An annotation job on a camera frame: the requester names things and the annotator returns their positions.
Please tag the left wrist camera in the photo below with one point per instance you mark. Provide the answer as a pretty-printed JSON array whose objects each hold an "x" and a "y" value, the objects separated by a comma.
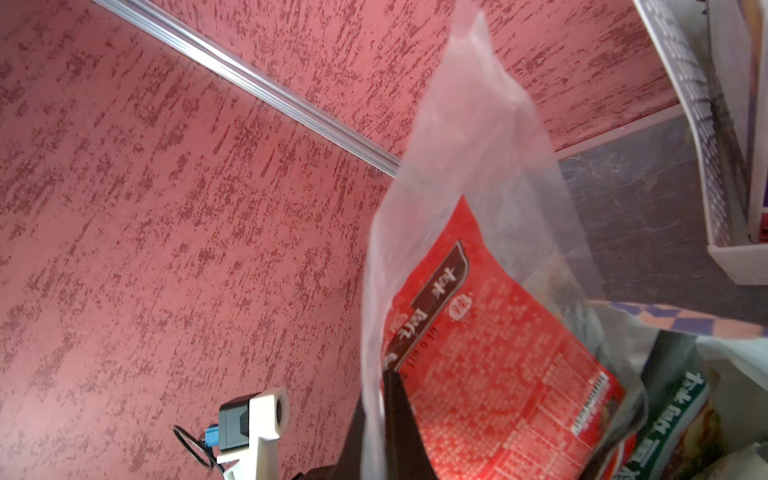
[{"x": 247, "y": 433}]

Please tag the white file organizer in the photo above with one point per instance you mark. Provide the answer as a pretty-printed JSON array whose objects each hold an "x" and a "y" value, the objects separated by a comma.
[{"x": 678, "y": 32}]

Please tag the white green condiment packet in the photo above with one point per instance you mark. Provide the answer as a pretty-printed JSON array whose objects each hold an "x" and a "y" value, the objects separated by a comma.
[{"x": 681, "y": 434}]

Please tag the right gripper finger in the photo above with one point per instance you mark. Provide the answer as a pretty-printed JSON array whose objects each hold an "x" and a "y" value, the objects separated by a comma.
[{"x": 406, "y": 457}]

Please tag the white blue checkered paper bag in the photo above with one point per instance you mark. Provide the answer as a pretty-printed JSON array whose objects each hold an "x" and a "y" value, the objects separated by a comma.
[{"x": 734, "y": 352}]

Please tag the clear red condiment packet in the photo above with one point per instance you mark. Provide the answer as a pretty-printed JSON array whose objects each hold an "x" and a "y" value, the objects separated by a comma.
[{"x": 478, "y": 275}]

